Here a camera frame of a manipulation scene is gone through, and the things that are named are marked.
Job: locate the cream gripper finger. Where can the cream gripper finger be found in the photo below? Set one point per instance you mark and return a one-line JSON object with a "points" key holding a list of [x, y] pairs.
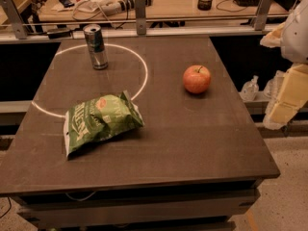
{"points": [[292, 96], [273, 38]]}

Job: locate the red apple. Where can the red apple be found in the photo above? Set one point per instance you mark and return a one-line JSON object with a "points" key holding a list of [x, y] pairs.
{"points": [[196, 79]]}

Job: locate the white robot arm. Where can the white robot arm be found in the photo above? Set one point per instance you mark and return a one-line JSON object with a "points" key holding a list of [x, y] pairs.
{"points": [[294, 39]]}

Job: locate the green jalapeno chip bag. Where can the green jalapeno chip bag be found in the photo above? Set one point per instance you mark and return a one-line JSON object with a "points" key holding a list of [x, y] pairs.
{"points": [[99, 119]]}

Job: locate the clear sanitizer bottle right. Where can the clear sanitizer bottle right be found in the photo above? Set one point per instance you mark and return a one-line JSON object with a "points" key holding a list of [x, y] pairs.
{"points": [[273, 85]]}

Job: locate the clear sanitizer bottle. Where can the clear sanitizer bottle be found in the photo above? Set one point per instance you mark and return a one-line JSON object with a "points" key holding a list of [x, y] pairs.
{"points": [[250, 89], [273, 85]]}

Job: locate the clear sanitizer bottle left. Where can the clear sanitizer bottle left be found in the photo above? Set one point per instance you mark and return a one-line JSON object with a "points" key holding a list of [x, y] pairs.
{"points": [[250, 89]]}

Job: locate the black mesh cup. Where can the black mesh cup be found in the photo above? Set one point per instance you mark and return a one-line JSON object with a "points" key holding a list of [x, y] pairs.
{"points": [[204, 5]]}

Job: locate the white power strip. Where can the white power strip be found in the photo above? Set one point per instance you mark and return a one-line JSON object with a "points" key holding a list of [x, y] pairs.
{"points": [[121, 6]]}

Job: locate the tall silver drink can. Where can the tall silver drink can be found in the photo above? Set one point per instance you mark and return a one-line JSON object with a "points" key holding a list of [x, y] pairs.
{"points": [[95, 43]]}

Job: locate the right metal bracket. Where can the right metal bracket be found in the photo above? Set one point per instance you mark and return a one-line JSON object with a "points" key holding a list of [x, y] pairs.
{"points": [[260, 19]]}

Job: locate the metal bracket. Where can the metal bracket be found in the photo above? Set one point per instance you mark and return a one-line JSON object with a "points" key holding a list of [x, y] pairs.
{"points": [[260, 19], [14, 17], [140, 17]]}

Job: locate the middle metal bracket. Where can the middle metal bracket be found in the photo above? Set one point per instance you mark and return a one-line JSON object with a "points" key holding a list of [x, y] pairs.
{"points": [[140, 17]]}

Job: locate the left metal bracket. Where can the left metal bracket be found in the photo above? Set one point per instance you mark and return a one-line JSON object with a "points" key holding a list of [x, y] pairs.
{"points": [[14, 17]]}

